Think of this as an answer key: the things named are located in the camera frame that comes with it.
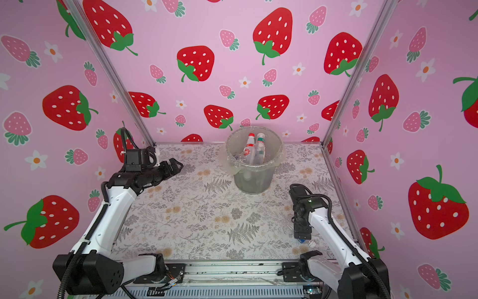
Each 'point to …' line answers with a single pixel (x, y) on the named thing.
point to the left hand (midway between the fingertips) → (176, 168)
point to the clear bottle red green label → (260, 148)
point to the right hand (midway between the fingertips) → (293, 219)
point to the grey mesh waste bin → (256, 179)
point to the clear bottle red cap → (249, 151)
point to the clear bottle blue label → (311, 243)
